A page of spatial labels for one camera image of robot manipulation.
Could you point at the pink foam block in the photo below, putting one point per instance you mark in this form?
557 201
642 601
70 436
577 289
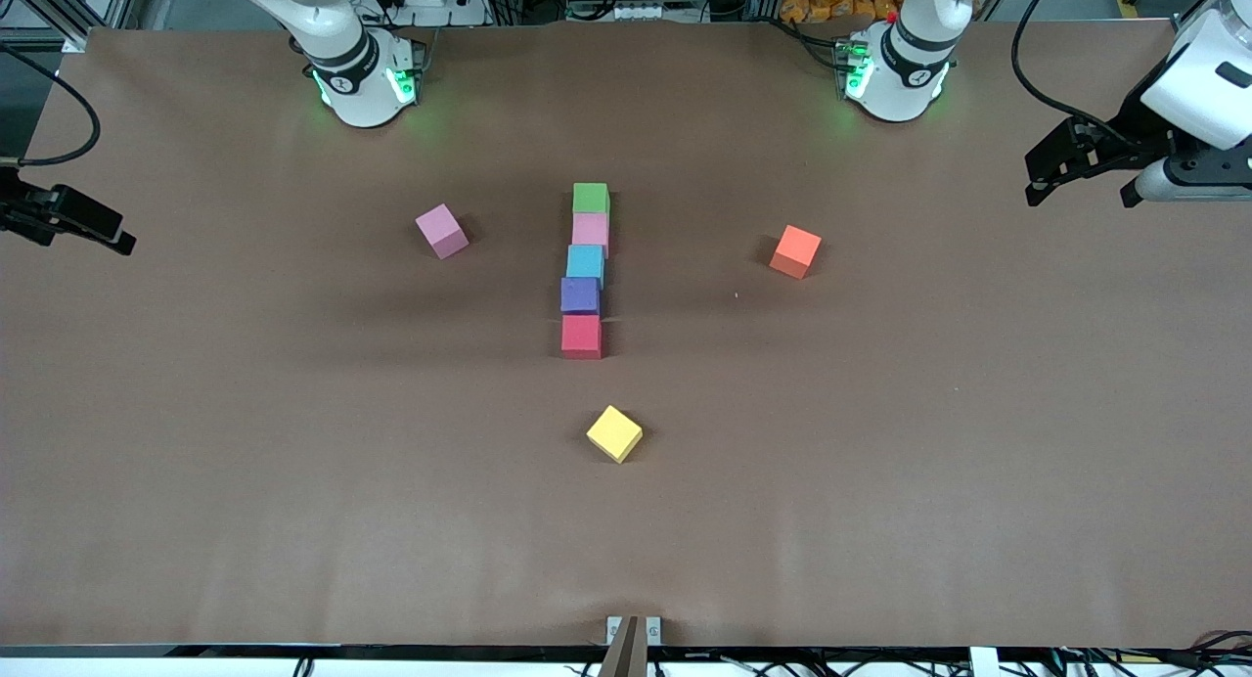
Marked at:
441 231
590 229

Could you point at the green foam block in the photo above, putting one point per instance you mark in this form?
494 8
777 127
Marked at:
591 198

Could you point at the aluminium frame rail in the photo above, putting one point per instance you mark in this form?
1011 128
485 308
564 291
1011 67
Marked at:
68 2

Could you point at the brown wedge post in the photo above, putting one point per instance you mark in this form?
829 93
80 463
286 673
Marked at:
622 657

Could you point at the purple foam block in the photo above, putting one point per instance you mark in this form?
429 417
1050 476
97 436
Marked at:
579 293

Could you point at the brown paper table cover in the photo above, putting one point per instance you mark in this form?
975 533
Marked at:
293 511

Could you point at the orange foam block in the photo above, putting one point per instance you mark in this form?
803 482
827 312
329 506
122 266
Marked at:
795 251

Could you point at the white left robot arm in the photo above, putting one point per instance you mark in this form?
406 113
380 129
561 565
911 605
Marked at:
895 80

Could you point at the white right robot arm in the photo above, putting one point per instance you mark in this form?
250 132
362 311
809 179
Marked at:
357 80

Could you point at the yellow foam block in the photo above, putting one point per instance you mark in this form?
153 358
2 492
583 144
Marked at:
614 433

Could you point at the long white power strip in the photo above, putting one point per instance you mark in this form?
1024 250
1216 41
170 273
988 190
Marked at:
621 12

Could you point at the red foam block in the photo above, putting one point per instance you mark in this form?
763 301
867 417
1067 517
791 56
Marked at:
581 335

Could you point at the blue foam block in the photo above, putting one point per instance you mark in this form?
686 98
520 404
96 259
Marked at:
585 262

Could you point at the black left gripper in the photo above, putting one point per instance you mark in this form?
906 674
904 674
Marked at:
1139 129

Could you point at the small metal clamp bracket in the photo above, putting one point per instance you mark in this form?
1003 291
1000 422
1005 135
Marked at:
634 628

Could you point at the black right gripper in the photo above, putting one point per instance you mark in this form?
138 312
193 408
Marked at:
22 213

